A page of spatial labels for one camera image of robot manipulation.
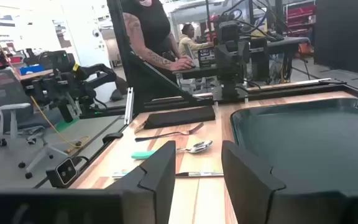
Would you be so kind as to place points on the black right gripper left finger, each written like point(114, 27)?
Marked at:
point(162, 174)

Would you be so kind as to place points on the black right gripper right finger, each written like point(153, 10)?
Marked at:
point(244, 180)

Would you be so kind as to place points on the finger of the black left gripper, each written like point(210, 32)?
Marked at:
point(234, 87)
point(227, 87)

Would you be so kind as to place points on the black background robot arm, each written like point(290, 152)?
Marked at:
point(70, 81)

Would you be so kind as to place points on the dark green serving tray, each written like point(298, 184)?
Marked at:
point(315, 143)

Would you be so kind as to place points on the metal fork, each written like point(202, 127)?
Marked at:
point(169, 134)

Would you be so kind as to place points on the person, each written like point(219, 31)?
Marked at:
point(154, 28)
point(188, 42)

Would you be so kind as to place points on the black background table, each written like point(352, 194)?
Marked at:
point(278, 45)

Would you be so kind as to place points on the black folded napkin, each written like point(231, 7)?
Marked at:
point(179, 117)

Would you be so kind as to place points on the black clamp block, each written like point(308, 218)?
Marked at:
point(112, 137)

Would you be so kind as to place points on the red storage shelves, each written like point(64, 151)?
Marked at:
point(301, 17)

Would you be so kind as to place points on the blue bin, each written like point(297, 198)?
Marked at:
point(31, 69)

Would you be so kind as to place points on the grey office chair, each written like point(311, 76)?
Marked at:
point(5, 90)

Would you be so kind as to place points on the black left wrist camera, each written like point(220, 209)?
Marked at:
point(228, 31)

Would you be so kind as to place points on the aluminium rail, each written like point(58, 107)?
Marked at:
point(129, 105)

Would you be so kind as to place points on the small black table-level camera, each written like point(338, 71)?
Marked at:
point(63, 171)

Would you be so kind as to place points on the black partition wall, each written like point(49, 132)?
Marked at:
point(343, 34)

